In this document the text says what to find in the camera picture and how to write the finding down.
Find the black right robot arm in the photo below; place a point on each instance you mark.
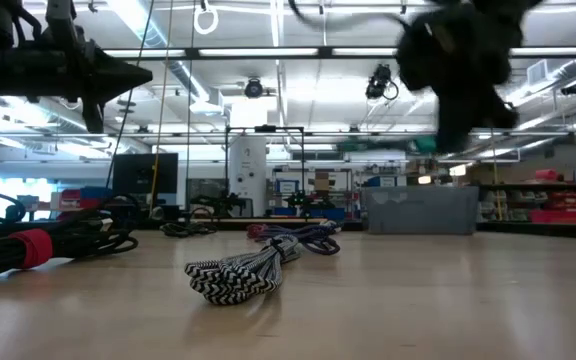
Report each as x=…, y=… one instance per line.
x=498, y=6

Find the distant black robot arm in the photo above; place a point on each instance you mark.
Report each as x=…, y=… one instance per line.
x=223, y=204
x=308, y=202

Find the shelf with red bins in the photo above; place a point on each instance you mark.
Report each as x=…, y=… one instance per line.
x=558, y=205

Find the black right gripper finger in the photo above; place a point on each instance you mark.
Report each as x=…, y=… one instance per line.
x=454, y=122
x=498, y=107

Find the black metal frame rig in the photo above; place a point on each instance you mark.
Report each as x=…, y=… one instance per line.
x=265, y=128

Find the black cabinet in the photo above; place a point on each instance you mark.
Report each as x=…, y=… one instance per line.
x=143, y=175

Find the round black ceiling camera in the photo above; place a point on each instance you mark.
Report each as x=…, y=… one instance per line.
x=253, y=89

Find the white cylindrical tank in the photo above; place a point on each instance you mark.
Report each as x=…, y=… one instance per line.
x=248, y=165

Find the translucent grey plastic bin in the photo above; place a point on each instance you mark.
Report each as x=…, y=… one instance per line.
x=418, y=210

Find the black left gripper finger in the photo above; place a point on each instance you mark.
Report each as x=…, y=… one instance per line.
x=128, y=89
x=113, y=72

